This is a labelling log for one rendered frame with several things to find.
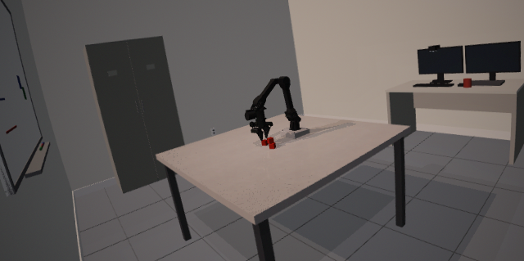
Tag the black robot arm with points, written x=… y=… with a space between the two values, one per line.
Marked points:
x=257 y=108

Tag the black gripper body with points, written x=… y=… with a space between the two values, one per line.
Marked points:
x=261 y=124

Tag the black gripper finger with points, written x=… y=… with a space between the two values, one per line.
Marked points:
x=260 y=135
x=266 y=131

